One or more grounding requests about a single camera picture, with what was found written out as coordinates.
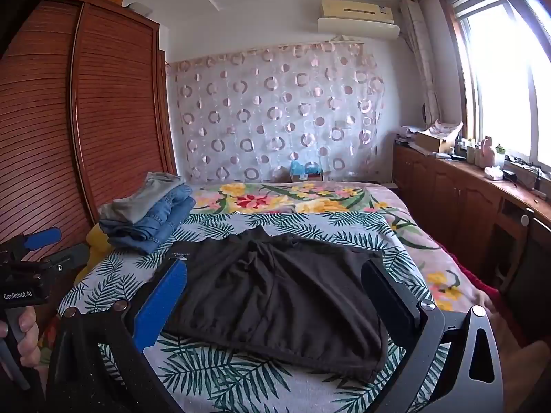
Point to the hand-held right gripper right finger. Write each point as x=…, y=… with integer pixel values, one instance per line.
x=389, y=303

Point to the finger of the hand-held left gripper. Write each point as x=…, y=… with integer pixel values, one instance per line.
x=43, y=238
x=66, y=258

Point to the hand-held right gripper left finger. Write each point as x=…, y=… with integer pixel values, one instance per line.
x=158, y=307

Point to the black pants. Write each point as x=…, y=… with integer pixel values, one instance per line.
x=280, y=292

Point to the folded grey pants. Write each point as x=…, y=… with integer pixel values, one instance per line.
x=137, y=200

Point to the person's left hand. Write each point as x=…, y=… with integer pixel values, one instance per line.
x=28, y=335

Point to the yellow cloth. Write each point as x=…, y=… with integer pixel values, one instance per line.
x=97, y=245

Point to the red cloth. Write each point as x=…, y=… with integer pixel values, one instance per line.
x=475, y=286

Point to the folded blue jeans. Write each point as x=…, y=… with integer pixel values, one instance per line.
x=165, y=219

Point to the leaf print blanket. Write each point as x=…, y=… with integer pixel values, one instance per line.
x=224, y=378

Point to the wooden side cabinet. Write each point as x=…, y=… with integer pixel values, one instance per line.
x=447, y=198

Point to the brown wooden wardrobe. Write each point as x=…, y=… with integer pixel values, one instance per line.
x=107, y=116

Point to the floral blanket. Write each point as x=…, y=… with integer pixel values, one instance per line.
x=275, y=198

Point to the blue tissue box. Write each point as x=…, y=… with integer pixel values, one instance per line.
x=303, y=170

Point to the cardboard box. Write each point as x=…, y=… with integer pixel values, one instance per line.
x=430, y=142

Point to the white tissue packet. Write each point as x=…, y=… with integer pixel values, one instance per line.
x=493, y=173

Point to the pile of papers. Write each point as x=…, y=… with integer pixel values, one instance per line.
x=443, y=128

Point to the circle pattern sheer curtain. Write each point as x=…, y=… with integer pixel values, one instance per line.
x=275, y=112

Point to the tied pale window curtain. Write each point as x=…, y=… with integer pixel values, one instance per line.
x=419, y=51

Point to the window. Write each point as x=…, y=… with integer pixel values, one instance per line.
x=503, y=73

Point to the wall air conditioner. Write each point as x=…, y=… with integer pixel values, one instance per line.
x=357, y=19

